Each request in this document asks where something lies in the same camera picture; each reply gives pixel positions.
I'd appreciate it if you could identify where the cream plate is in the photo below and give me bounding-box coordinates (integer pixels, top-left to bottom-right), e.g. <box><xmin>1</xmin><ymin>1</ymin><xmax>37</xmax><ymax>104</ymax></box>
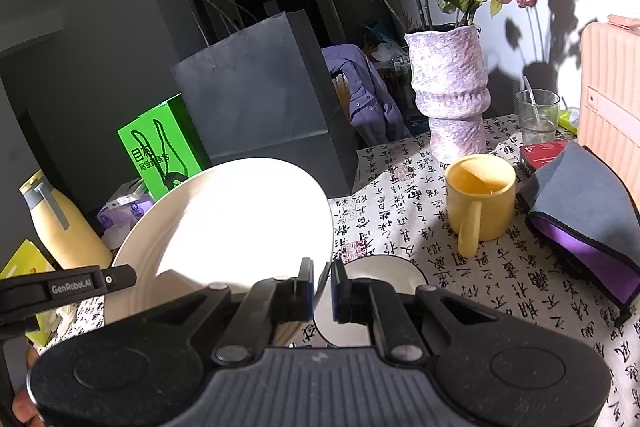
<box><xmin>104</xmin><ymin>158</ymin><xmax>334</xmax><ymax>324</ymax></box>

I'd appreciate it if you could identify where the person's hand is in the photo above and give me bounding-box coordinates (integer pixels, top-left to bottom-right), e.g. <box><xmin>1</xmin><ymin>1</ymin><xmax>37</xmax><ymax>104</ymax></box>
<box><xmin>12</xmin><ymin>345</ymin><xmax>44</xmax><ymax>427</ymax></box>

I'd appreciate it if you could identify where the yellow snack box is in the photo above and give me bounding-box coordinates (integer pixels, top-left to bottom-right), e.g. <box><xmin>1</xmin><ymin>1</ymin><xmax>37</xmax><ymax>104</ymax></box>
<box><xmin>1</xmin><ymin>239</ymin><xmax>60</xmax><ymax>347</ymax></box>

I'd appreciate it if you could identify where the white bowl far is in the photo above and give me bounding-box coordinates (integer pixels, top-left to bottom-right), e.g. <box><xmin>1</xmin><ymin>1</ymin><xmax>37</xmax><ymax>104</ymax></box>
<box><xmin>314</xmin><ymin>255</ymin><xmax>426</xmax><ymax>348</ymax></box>

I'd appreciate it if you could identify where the yellow thermos jug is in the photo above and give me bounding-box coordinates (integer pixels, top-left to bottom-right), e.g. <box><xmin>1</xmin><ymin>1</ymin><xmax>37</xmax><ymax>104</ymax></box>
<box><xmin>20</xmin><ymin>170</ymin><xmax>113</xmax><ymax>270</ymax></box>

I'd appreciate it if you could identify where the calligraphy print tablecloth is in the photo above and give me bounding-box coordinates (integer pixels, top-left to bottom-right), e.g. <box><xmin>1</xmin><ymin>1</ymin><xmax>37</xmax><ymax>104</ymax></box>
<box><xmin>39</xmin><ymin>112</ymin><xmax>640</xmax><ymax>427</ymax></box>

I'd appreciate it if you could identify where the purple tissue pack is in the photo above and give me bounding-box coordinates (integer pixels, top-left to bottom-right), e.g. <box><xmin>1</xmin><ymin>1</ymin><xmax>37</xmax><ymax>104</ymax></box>
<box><xmin>98</xmin><ymin>194</ymin><xmax>154</xmax><ymax>251</ymax></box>

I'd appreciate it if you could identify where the small white box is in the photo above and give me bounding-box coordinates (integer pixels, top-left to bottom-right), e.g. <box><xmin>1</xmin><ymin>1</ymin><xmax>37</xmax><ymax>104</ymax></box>
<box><xmin>105</xmin><ymin>179</ymin><xmax>148</xmax><ymax>208</ymax></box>

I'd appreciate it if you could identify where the yellow mug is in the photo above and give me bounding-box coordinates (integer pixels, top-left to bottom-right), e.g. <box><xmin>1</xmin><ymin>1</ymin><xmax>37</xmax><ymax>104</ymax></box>
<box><xmin>445</xmin><ymin>154</ymin><xmax>516</xmax><ymax>258</ymax></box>

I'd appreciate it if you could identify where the purple jacket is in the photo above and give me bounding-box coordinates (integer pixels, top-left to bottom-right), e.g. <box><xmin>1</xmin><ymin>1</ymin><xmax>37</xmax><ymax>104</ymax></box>
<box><xmin>321</xmin><ymin>44</ymin><xmax>410</xmax><ymax>147</ymax></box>

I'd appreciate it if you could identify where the green paper bag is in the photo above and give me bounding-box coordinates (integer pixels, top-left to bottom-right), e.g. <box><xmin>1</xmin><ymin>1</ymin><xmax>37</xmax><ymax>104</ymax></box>
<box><xmin>117</xmin><ymin>93</ymin><xmax>210</xmax><ymax>200</ymax></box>

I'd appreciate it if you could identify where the black paper bag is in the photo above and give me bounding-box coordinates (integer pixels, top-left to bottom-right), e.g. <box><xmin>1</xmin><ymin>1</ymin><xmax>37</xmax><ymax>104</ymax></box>
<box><xmin>172</xmin><ymin>11</ymin><xmax>358</xmax><ymax>198</ymax></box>

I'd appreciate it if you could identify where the small red box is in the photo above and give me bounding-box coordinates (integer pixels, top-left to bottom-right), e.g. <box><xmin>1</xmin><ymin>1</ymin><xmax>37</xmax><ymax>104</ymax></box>
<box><xmin>518</xmin><ymin>140</ymin><xmax>568</xmax><ymax>176</ymax></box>

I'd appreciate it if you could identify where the grey purple cloth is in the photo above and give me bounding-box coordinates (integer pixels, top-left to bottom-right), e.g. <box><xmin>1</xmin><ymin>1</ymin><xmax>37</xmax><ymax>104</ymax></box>
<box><xmin>518</xmin><ymin>142</ymin><xmax>639</xmax><ymax>327</ymax></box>

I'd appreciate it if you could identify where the purple textured vase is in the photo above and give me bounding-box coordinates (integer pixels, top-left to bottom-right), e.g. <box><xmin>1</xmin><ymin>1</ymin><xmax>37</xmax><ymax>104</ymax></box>
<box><xmin>405</xmin><ymin>25</ymin><xmax>491</xmax><ymax>164</ymax></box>

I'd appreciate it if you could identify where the clear drinking glass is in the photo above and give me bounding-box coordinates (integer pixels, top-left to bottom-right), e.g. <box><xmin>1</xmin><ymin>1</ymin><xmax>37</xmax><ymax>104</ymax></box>
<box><xmin>515</xmin><ymin>89</ymin><xmax>561</xmax><ymax>145</ymax></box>

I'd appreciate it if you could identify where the pink mini suitcase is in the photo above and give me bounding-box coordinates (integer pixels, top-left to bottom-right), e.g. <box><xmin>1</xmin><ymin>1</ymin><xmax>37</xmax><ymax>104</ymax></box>
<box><xmin>578</xmin><ymin>15</ymin><xmax>640</xmax><ymax>202</ymax></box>

